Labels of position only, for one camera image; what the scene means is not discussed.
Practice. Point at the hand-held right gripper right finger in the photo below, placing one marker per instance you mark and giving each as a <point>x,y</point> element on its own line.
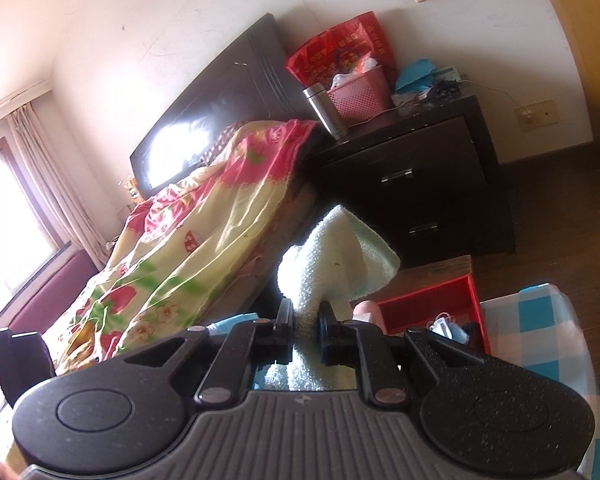
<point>326,335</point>

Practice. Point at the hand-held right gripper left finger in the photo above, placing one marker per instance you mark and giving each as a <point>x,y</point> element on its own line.
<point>286,327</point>

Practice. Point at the pink pig plush toy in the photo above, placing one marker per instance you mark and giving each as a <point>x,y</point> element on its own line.
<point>367,315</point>

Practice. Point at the pale green towel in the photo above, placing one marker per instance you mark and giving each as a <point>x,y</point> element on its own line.
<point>325,260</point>

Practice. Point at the red cardboard box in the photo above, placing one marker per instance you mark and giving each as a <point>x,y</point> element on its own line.
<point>430,300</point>

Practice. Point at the blue face mask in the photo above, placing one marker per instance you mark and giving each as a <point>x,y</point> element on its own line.
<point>447,329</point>

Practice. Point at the maroon window bench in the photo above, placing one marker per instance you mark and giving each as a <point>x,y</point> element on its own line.
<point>45,295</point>

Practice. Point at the floral quilt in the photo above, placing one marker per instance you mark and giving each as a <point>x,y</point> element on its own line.
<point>180,250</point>

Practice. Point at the window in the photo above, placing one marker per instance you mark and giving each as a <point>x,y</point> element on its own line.
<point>10,220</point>

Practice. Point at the beige curtain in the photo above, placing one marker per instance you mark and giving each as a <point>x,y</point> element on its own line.
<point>55,180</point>

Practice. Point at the blue white checkered cloth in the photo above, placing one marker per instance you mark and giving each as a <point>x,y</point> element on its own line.
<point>530,330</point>

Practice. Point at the dark wooden nightstand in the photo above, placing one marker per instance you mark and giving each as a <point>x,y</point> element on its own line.
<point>430,155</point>

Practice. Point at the steel thermos bottle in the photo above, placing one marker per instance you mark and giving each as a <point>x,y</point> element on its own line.
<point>327,110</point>

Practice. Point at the pink plastic basket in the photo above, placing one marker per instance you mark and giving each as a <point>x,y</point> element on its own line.
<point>360,97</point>

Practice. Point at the dark wooden bed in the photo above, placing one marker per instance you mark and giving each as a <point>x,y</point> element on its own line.
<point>220,85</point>

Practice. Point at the blue crumpled cloth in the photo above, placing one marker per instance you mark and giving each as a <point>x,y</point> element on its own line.
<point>414,74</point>

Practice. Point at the red plastic bag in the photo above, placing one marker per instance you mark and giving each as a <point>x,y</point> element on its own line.
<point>330,50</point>

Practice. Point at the yellow wardrobe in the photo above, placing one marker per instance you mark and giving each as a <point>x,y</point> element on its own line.
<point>580,20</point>

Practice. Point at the beige wall socket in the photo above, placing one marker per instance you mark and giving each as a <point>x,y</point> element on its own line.
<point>535,115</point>

